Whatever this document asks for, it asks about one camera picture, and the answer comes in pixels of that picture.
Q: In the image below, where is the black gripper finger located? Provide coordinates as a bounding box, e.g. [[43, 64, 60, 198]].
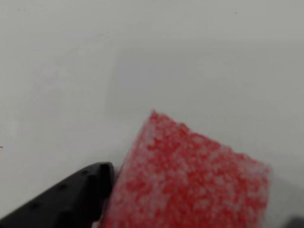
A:
[[284, 215, 304, 228], [0, 162, 115, 228]]

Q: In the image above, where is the red foam cube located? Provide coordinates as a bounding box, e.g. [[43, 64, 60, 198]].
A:
[[101, 109, 273, 228]]

